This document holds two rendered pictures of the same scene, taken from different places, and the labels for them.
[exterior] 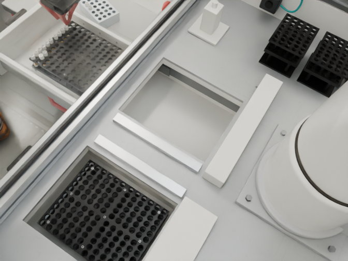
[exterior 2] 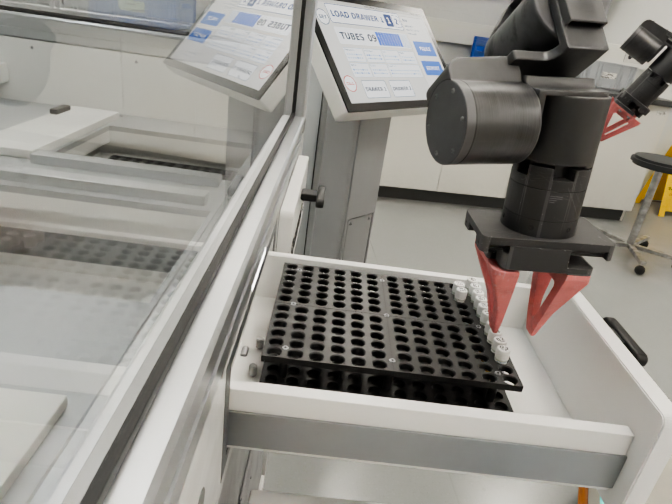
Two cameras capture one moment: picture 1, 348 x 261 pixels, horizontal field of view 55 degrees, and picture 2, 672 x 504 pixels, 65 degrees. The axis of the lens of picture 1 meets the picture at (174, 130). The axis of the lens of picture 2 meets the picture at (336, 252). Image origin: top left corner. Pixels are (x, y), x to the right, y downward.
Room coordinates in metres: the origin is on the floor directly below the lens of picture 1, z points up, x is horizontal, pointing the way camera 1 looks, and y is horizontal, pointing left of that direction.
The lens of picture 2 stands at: (0.95, 0.04, 1.17)
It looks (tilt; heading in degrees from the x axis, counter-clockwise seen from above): 25 degrees down; 155
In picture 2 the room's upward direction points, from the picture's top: 8 degrees clockwise
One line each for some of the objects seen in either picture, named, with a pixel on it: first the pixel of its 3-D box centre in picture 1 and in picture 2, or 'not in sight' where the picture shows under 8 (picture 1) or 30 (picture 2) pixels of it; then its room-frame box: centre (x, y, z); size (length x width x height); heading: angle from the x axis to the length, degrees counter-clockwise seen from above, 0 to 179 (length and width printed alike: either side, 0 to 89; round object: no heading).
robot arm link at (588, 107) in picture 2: not in sight; (554, 126); (0.65, 0.35, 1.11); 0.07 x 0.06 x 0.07; 86
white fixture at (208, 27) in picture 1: (212, 16); not in sight; (0.71, -0.04, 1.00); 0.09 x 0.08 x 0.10; 67
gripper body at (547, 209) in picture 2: not in sight; (542, 203); (0.65, 0.35, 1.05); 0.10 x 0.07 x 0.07; 67
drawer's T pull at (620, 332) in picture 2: not in sight; (611, 338); (0.66, 0.49, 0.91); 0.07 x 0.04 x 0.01; 157
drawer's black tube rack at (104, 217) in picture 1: (105, 220); not in sight; (0.16, 0.11, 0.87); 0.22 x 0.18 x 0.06; 67
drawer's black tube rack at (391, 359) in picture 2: not in sight; (381, 341); (0.57, 0.29, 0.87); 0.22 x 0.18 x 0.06; 67
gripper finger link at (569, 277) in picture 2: not in sight; (526, 284); (0.66, 0.36, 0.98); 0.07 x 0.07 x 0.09; 67
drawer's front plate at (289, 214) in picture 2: not in sight; (293, 212); (0.23, 0.30, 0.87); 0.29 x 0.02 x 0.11; 157
